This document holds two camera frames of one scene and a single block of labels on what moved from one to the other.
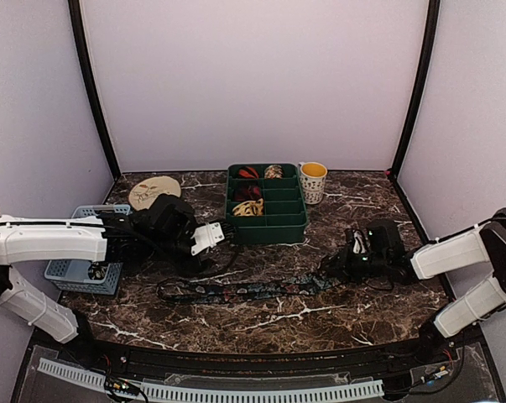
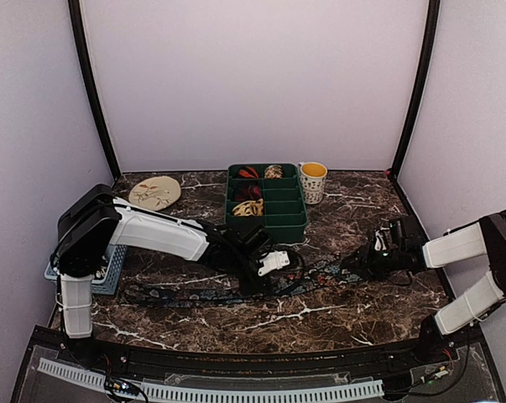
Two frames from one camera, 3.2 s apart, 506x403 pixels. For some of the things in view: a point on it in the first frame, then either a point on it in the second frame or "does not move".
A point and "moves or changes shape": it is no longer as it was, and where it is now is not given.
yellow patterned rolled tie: (254, 207) does not move
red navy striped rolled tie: (248, 171) does not move
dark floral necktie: (176, 290) moves or changes shape
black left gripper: (195, 267) -> (247, 287)
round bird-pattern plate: (143, 195) does not move
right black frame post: (434, 14) does not move
